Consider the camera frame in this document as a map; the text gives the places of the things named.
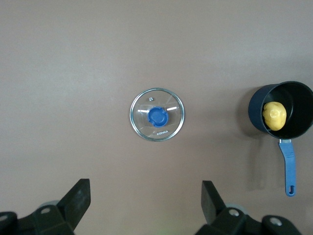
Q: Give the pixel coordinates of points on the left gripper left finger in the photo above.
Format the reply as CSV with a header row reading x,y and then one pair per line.
x,y
73,200

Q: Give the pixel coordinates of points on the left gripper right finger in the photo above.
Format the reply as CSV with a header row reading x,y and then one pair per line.
x,y
212,203

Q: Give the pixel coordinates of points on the glass lid with blue knob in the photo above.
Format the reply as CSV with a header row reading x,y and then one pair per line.
x,y
157,117

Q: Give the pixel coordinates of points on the yellow potato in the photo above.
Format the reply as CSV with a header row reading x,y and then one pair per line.
x,y
275,116

